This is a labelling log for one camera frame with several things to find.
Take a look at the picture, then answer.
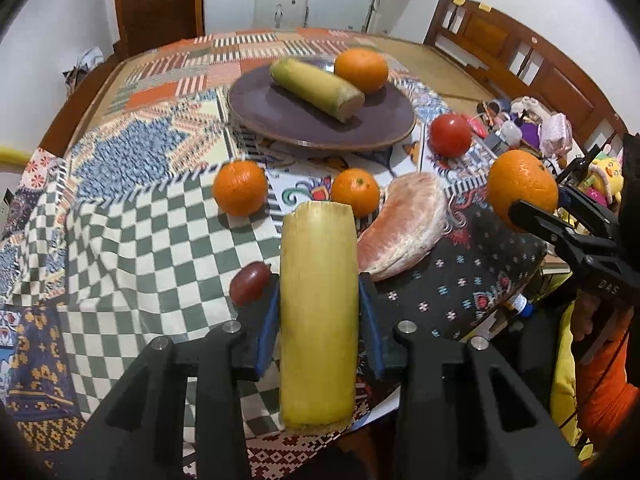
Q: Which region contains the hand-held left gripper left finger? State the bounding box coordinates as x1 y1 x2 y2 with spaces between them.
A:
65 274 281 480

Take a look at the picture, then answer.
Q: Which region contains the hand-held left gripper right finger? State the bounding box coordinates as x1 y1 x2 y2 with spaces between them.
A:
357 272 583 480

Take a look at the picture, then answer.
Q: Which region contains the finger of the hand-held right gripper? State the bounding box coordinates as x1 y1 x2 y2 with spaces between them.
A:
507 199 588 256
556 184 621 226

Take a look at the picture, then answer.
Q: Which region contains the large orange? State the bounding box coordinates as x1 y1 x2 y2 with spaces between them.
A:
487 149 559 233

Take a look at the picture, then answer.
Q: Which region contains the large yellow sugarcane piece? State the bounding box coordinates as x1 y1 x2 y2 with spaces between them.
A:
278 200 360 432

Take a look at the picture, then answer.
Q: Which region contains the round purple plate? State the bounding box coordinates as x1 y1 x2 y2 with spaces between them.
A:
228 58 417 152

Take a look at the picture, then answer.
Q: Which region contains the person's right forearm orange sleeve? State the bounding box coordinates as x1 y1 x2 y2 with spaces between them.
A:
574 305 640 442

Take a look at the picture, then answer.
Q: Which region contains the person's right hand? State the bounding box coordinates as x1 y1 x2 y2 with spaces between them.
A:
570 291 620 362

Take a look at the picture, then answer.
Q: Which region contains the yellow plush toy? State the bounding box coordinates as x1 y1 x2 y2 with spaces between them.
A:
587 144 626 207

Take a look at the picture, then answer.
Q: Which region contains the dark red grape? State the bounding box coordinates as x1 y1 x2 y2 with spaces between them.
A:
229 261 273 307

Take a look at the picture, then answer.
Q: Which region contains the pink pouch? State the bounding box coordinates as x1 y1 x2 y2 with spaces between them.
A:
539 112 573 158

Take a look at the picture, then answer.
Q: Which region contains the white plastic bottle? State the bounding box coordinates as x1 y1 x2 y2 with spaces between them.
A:
497 117 523 151

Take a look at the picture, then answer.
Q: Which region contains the small bottle with blue cap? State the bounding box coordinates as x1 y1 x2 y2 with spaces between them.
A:
507 292 537 319

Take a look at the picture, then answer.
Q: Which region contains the peeled pink pomelo segment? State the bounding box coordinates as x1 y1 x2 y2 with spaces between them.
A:
356 172 448 281

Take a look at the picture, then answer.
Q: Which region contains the red tomato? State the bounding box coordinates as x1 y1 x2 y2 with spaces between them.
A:
430 113 473 158

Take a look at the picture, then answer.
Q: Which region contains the yellow cloth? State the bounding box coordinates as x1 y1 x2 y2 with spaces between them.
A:
549 304 597 463

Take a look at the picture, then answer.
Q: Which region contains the small orange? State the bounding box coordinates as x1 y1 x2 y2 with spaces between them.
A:
331 168 381 218

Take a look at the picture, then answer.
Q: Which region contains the patchwork printed blanket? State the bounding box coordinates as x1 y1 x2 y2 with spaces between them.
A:
0 28 551 480

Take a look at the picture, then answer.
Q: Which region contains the woven straw mat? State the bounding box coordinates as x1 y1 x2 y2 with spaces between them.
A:
370 35 501 106

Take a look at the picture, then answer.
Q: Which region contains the green-yellow sugarcane piece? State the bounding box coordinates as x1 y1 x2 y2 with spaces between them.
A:
269 57 366 123

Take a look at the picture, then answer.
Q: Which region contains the white appliance box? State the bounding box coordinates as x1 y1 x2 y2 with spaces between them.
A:
253 0 311 30

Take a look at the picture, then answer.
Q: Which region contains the brown wooden door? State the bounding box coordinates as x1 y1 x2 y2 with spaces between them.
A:
113 0 206 59

